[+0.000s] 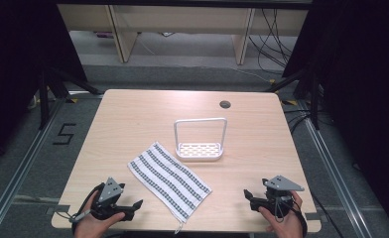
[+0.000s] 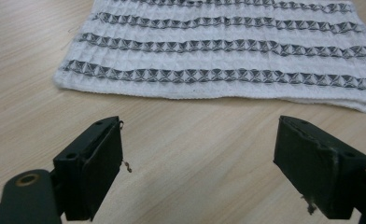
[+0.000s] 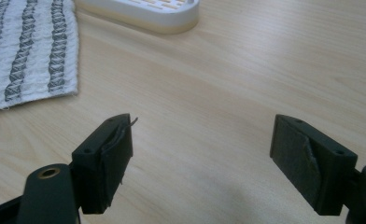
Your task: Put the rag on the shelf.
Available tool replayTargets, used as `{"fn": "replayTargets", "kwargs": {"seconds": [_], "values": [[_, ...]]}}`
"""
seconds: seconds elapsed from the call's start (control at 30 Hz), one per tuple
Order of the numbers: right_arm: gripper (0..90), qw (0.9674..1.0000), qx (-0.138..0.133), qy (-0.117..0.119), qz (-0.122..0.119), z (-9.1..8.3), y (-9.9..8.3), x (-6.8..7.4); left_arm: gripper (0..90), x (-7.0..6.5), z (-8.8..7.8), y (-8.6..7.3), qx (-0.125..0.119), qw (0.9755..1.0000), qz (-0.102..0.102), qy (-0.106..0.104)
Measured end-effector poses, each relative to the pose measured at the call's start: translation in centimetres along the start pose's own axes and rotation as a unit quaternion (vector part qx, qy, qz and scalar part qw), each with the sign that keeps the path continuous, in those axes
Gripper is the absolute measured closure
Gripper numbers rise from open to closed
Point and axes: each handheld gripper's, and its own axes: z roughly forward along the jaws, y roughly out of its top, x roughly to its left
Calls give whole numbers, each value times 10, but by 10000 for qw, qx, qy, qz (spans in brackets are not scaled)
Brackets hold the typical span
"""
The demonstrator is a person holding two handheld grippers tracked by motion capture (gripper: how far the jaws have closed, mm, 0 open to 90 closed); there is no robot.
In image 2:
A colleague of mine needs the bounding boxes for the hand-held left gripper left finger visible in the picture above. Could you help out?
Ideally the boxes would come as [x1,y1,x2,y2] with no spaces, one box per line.
[52,116,124,222]

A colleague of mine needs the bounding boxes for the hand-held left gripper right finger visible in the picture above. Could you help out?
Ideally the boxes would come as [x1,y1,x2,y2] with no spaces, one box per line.
[273,115,366,220]

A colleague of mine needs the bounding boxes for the white grey-striped waffle towel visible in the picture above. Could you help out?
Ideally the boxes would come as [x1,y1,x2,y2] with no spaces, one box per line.
[52,0,366,114]

